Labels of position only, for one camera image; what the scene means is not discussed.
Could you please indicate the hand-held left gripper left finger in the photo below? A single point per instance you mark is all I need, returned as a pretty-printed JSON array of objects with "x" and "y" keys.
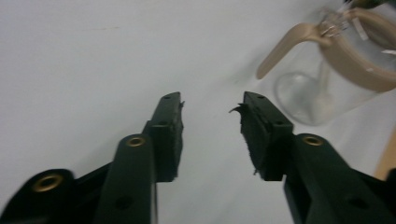
[{"x": 137, "y": 174}]

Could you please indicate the metal whisk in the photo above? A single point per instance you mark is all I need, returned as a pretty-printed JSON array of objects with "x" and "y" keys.
[{"x": 333, "y": 22}]

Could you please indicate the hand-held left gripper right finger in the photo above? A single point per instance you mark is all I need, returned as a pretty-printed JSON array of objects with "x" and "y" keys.
[{"x": 320, "y": 174}]

